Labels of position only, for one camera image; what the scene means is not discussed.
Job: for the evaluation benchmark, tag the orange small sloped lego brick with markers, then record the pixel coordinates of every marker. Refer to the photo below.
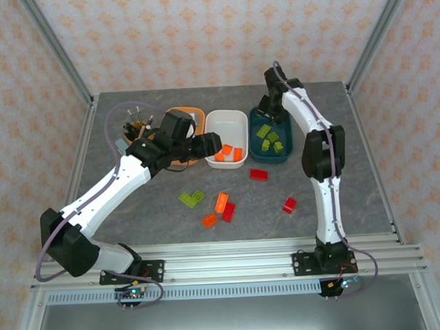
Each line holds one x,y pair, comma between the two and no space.
227,149

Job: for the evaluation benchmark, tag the green square lego brick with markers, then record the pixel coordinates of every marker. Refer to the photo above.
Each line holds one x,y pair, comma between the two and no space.
266,144
198,196
273,136

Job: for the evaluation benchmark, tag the red long lego brick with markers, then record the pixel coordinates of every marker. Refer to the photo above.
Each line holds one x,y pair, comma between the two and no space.
258,174
228,212

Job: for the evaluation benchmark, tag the orange curved lego piece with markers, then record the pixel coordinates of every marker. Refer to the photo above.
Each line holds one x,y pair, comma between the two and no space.
221,202

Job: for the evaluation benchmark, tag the orange square lego brick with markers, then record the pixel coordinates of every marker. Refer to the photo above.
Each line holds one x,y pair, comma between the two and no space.
209,220

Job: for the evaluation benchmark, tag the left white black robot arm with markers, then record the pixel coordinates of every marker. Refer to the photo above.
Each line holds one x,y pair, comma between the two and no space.
115,180

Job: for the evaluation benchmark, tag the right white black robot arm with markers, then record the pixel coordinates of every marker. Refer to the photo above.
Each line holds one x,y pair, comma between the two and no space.
326,211

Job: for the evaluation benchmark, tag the white plastic container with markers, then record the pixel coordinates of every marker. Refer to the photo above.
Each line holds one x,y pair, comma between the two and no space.
229,131

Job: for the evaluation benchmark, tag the orange plastic container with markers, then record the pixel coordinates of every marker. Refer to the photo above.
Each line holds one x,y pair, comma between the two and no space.
201,116

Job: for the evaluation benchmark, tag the blue-tipped white pen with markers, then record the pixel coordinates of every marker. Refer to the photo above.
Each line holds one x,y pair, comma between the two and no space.
151,120

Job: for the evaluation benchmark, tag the white marker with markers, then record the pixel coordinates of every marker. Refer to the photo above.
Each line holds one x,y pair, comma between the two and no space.
143,131

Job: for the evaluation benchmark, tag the teal plastic container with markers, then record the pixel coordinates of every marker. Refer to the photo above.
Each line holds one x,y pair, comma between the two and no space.
256,154

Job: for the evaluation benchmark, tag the yellow pen cup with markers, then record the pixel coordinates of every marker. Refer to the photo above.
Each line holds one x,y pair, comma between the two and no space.
129,139

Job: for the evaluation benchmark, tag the thin white-tipped pen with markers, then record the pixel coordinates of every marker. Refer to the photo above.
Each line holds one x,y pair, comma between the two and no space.
130,116
139,113

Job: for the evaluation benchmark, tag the black marker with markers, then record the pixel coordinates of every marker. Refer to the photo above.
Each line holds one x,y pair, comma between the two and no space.
129,128

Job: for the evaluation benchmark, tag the grey eraser block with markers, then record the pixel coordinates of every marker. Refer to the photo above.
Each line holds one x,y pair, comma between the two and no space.
121,145

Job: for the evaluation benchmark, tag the red square lego brick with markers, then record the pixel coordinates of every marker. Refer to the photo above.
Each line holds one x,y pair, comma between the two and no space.
289,205

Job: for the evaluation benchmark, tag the left controller circuit board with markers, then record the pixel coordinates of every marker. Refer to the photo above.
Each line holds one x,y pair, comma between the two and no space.
133,293

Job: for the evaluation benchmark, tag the controller circuit board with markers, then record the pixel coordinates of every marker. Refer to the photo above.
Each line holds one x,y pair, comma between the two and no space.
344,284
133,293

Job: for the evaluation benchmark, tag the grey metal panel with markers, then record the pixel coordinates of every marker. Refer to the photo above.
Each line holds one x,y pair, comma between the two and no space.
230,318

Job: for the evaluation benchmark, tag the right controller circuit board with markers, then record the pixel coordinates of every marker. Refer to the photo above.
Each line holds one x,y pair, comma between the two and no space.
344,284

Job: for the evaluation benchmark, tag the aluminium table side rail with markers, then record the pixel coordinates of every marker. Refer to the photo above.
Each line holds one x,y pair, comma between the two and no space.
85,141
372,158

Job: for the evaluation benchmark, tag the aluminium frame post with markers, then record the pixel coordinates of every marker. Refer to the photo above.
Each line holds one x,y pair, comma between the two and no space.
378,34
54,44

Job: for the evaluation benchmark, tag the aluminium mounting rail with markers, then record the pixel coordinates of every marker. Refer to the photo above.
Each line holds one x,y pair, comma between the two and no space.
228,263

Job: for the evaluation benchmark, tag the left black mount plate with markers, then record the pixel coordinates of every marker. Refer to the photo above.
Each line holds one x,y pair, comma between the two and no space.
155,270

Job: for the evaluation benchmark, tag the black mount plate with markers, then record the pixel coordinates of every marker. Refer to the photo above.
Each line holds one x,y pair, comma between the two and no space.
301,263
155,270

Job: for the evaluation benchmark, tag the right black mount plate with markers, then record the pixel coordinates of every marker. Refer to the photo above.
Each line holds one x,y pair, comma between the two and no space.
301,263

